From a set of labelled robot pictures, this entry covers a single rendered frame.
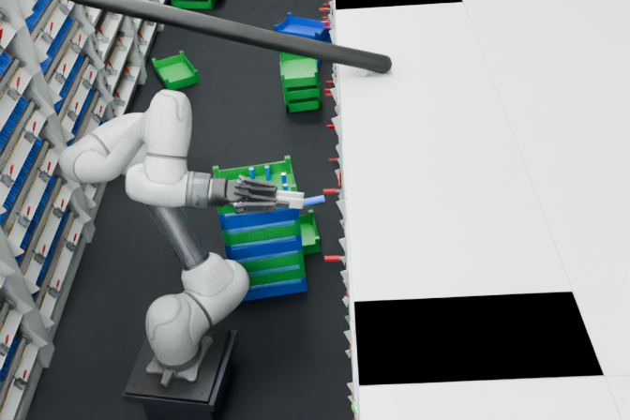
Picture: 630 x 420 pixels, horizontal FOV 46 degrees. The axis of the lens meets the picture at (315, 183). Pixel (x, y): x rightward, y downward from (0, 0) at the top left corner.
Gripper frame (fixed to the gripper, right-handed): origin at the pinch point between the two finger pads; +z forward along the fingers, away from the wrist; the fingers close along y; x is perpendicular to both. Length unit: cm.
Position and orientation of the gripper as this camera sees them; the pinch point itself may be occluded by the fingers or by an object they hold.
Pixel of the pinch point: (290, 199)
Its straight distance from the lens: 189.3
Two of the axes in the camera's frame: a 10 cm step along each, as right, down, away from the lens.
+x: 1.5, -7.7, -6.2
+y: 0.1, 6.3, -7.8
